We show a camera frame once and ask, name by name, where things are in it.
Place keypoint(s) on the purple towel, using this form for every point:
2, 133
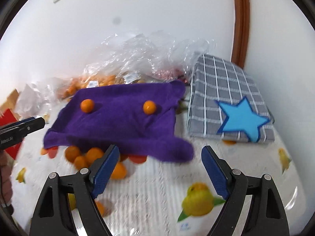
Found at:
118, 118

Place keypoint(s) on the orange tangerine large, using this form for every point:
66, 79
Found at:
71, 153

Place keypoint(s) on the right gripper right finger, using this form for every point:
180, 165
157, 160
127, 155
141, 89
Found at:
266, 214

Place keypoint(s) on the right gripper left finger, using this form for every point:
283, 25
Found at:
52, 214

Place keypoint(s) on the clear plastic bag of fruit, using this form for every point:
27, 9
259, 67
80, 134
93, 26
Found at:
131, 59

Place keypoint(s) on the orange kumquat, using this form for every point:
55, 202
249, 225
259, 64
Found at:
80, 162
149, 107
119, 172

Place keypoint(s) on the grey checked cushion with star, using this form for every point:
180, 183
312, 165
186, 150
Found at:
226, 104

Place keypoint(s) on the fruit print tablecloth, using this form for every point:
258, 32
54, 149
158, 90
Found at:
149, 200

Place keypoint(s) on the brown wooden door frame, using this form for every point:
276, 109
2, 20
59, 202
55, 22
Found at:
241, 32

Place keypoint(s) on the white plastic bag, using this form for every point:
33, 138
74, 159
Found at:
31, 102

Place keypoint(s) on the person's left hand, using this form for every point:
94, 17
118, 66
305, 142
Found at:
6, 171

